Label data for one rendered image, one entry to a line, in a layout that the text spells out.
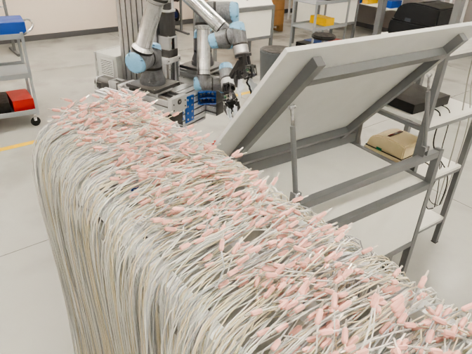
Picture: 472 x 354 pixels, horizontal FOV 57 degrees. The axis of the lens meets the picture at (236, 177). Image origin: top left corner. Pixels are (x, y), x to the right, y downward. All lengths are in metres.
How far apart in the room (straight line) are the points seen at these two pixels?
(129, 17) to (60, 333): 1.87
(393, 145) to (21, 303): 2.45
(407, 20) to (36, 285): 2.70
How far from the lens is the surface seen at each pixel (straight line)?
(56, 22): 9.13
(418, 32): 1.91
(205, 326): 0.70
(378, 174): 2.15
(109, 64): 3.01
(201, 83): 2.51
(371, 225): 2.34
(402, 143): 2.90
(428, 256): 3.42
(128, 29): 2.88
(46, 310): 2.88
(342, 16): 8.99
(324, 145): 2.71
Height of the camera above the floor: 2.00
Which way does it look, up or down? 30 degrees down
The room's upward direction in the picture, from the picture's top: 2 degrees clockwise
